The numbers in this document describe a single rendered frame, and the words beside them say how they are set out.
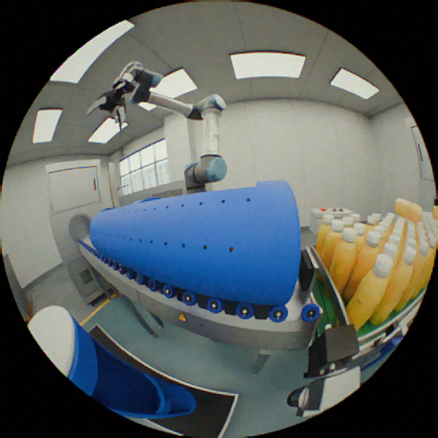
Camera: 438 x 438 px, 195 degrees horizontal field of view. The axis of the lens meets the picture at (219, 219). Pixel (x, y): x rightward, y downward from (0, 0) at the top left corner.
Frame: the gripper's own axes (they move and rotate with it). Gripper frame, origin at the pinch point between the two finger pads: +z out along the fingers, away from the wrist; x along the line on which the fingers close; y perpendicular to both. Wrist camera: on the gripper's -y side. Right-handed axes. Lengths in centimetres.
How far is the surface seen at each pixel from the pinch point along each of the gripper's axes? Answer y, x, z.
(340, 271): -68, -15, 40
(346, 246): -68, -14, 33
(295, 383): -96, -16, 140
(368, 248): -74, -11, 33
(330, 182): -233, -281, -55
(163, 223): -26.3, -5.6, 30.1
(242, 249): -42, -3, 32
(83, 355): -19, 19, 54
